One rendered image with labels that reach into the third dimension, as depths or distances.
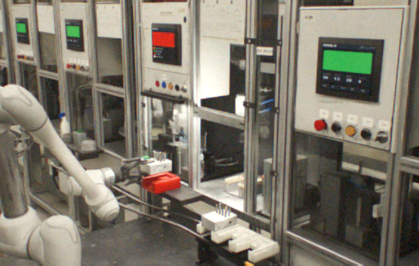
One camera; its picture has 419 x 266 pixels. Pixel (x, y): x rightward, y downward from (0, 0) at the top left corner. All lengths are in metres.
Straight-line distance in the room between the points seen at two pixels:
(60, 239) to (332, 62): 1.26
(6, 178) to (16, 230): 0.23
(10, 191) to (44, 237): 0.23
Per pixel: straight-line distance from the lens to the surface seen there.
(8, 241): 2.32
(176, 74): 2.56
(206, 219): 2.22
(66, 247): 2.20
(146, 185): 2.63
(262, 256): 2.06
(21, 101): 1.96
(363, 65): 1.76
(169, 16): 2.59
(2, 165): 2.18
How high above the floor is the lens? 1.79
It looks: 14 degrees down
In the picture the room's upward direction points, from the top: straight up
